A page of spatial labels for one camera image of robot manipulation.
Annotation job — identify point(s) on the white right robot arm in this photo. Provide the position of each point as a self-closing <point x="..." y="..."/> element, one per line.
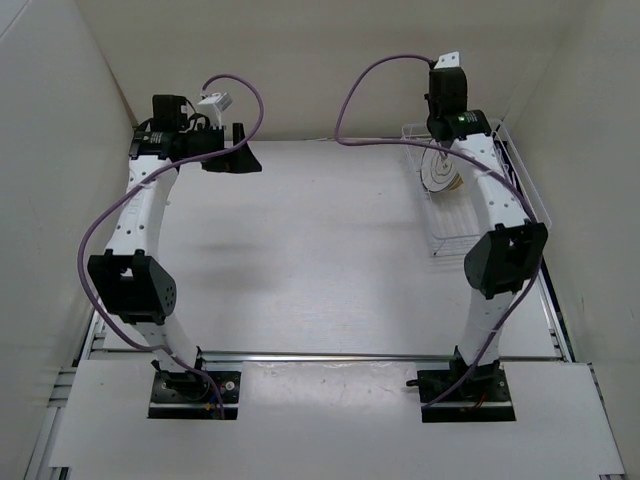
<point x="500" y="266"/>

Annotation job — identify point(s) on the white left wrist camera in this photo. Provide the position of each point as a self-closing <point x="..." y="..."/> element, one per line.
<point x="214" y="105"/>

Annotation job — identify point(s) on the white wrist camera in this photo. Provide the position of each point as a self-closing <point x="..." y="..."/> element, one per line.
<point x="448" y="60"/>
<point x="214" y="105"/>

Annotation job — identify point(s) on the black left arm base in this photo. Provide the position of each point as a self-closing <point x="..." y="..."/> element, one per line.
<point x="187" y="396"/>

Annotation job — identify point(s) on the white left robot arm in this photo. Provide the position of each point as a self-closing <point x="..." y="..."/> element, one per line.
<point x="128" y="276"/>

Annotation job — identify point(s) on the orange sunburst white plate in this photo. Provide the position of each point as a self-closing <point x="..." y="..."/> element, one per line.
<point x="436" y="171"/>

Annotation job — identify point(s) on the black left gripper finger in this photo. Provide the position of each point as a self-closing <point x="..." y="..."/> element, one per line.
<point x="224" y="162"/>
<point x="244" y="161"/>

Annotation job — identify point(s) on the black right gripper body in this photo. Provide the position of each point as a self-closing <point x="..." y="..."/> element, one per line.
<point x="433" y="115"/>

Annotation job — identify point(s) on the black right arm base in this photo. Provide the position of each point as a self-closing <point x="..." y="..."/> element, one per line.
<point x="485" y="400"/>

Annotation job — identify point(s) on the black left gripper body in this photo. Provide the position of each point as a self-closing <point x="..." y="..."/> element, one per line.
<point x="205" y="141"/>

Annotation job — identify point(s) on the beige plate front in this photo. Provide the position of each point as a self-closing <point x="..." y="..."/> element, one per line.
<point x="455" y="183"/>

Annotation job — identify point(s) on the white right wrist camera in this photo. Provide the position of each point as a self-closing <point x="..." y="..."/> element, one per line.
<point x="448" y="60"/>

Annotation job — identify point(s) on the white wire dish rack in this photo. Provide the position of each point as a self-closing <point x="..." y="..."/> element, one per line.
<point x="456" y="220"/>

